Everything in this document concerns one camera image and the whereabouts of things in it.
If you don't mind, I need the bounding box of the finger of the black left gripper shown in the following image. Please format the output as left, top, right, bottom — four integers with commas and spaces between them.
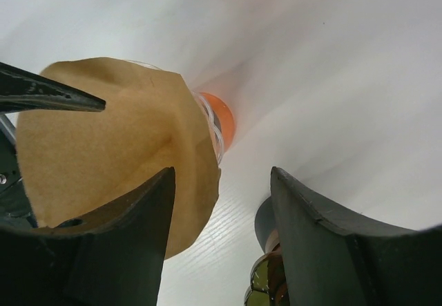
1, 63, 106, 113

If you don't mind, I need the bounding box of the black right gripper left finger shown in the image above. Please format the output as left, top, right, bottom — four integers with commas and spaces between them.
1, 168, 175, 305

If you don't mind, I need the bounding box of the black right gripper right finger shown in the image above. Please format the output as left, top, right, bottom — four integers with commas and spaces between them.
271, 167, 441, 305

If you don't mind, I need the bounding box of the green glass coffee dripper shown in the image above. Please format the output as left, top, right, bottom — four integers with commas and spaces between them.
244, 243, 290, 306

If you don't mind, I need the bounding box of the clear glass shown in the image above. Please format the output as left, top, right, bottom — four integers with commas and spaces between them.
124, 59, 227, 165

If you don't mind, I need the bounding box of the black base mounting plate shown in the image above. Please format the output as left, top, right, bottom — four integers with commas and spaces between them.
1, 114, 37, 229

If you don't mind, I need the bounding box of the orange liquid glass beaker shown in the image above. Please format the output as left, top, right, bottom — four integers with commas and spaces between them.
201, 93, 236, 152

